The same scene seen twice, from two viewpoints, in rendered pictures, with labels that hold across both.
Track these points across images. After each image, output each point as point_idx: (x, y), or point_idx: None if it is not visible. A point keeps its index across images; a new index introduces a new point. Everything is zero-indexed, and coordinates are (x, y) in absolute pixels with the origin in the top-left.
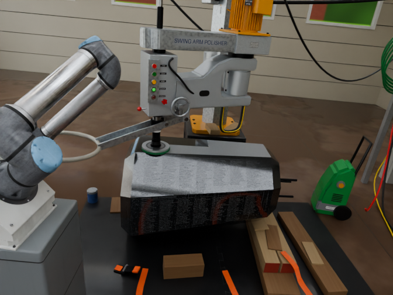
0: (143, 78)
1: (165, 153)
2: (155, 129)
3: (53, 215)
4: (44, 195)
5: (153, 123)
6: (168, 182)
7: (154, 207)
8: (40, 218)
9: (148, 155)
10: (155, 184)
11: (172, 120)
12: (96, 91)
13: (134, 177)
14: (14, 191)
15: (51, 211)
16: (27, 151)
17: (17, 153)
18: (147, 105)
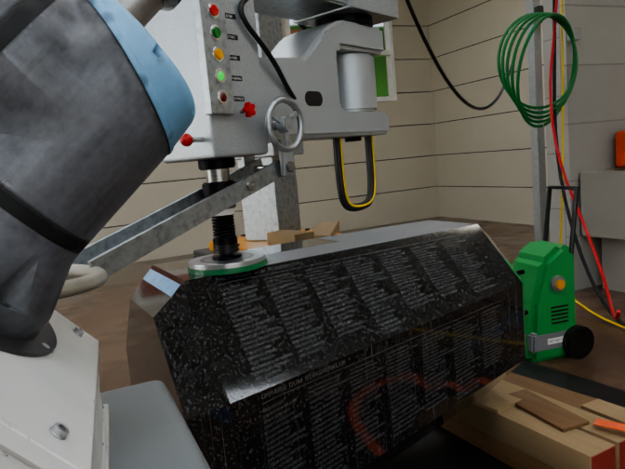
0: None
1: (265, 264)
2: (228, 202)
3: (130, 432)
4: (80, 344)
5: (217, 188)
6: (309, 330)
7: (297, 415)
8: (100, 442)
9: (225, 280)
10: (280, 344)
11: (260, 174)
12: (138, 0)
13: (215, 343)
14: (6, 272)
15: (107, 422)
16: (73, 19)
17: (32, 19)
18: (207, 127)
